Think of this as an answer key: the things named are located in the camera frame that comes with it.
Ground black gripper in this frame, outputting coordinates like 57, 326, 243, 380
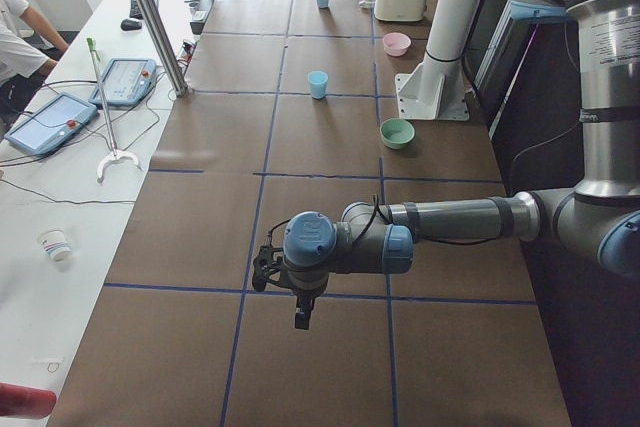
292, 282, 328, 329

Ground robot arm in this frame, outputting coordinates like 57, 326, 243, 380
254, 0, 639, 329

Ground cream white toaster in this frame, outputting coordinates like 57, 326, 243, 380
374, 0, 427, 22

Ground pink bowl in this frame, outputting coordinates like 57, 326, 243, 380
382, 32, 412, 57

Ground mint green bowl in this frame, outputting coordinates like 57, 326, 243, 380
379, 118, 415, 150

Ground black computer mouse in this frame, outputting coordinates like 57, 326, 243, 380
120, 18, 142, 32

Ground blue teach pendant far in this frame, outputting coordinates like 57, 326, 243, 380
102, 58, 157, 110

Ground blue teach pendant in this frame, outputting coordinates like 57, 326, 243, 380
102, 58, 157, 110
4, 93, 98, 156

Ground grabber reacher stick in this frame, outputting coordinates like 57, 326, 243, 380
86, 37, 141, 184

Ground white paper cup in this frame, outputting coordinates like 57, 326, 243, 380
38, 229, 71, 262

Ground red object at corner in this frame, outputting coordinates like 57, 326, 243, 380
1, 383, 57, 419

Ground person in white shirt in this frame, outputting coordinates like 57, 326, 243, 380
1, 0, 69, 129

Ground blue teach pendant near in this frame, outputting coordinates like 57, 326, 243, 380
4, 93, 98, 156

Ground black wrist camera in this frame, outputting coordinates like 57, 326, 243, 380
251, 245, 283, 292

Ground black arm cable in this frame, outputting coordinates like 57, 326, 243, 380
349, 192, 521, 248

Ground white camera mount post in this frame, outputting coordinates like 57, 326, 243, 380
395, 0, 480, 121

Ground aluminium frame post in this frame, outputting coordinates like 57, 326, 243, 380
137, 0, 189, 98

